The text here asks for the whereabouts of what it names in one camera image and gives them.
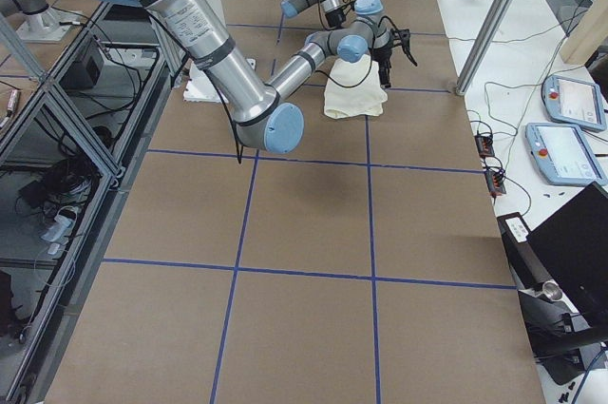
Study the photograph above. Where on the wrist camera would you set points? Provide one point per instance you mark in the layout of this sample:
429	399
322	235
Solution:
401	39

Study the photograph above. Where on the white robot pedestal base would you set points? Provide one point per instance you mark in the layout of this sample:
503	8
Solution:
204	85

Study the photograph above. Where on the black box under frame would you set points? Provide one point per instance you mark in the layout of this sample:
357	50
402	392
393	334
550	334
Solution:
85	70

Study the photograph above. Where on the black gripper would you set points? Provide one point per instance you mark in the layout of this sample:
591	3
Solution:
336	17
383	55

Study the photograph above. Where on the aluminium frame post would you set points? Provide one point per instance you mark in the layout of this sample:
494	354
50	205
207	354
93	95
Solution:
481	45

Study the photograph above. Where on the teach pendant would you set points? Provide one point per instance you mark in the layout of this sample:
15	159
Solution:
563	155
574	102

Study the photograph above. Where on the orange circuit board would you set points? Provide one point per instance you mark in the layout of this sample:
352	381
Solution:
484	144

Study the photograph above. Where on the far teach pendant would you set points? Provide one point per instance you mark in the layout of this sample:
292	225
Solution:
574	102

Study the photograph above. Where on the white power strip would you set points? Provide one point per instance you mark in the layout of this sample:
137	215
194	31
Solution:
60	225

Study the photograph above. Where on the black monitor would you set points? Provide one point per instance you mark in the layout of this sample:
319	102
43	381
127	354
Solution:
572	247

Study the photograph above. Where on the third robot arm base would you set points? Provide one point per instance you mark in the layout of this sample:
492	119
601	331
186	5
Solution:
43	23

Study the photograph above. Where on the near teach pendant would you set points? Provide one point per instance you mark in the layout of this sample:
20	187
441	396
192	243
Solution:
563	155

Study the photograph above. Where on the cream long-sleeve cat shirt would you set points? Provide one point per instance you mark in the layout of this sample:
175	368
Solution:
354	89

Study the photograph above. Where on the wooden block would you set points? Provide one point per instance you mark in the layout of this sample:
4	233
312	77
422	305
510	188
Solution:
587	36

